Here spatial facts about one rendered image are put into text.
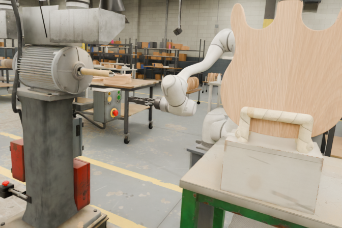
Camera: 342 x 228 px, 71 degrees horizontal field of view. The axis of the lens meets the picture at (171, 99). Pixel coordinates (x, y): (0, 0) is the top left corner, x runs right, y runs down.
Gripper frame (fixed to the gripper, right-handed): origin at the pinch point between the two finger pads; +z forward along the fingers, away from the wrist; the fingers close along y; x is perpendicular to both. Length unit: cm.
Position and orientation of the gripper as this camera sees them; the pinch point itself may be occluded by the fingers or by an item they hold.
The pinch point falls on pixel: (134, 99)
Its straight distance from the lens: 155.1
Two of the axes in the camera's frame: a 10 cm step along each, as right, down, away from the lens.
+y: 4.5, -1.3, 8.8
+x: 0.6, -9.8, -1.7
